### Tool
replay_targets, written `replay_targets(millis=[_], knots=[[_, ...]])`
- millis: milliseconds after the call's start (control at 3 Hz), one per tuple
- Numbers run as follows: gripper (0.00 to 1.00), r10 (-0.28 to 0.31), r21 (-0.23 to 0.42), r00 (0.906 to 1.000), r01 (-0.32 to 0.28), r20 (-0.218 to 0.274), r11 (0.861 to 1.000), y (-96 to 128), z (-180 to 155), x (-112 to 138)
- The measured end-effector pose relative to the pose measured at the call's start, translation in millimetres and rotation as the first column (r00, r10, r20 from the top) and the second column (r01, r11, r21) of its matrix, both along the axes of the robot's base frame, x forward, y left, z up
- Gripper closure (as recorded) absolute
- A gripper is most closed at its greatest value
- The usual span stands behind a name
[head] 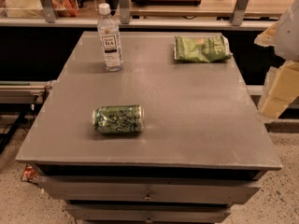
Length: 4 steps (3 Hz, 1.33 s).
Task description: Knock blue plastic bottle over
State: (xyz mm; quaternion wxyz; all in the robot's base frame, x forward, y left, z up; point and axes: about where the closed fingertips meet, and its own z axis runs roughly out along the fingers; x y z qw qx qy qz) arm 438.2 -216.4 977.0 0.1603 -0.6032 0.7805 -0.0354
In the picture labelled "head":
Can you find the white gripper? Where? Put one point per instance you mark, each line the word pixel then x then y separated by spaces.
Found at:
pixel 289 36

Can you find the clear plastic water bottle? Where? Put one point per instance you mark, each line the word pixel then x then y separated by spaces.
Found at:
pixel 110 40

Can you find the green chip bag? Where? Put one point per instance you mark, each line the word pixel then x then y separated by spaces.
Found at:
pixel 202 49

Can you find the green soda can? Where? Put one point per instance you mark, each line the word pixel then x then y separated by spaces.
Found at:
pixel 118 119

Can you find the grey upper drawer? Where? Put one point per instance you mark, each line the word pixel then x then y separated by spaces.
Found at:
pixel 125 189

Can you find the grey drawer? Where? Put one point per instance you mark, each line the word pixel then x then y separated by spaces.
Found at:
pixel 125 189
pixel 148 213

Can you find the orange patterned bag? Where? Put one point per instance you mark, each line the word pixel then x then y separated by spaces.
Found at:
pixel 65 8

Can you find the grey lower drawer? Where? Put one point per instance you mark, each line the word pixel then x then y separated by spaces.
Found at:
pixel 148 213

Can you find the red small object on floor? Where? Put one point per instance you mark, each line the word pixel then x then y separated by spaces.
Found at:
pixel 29 174

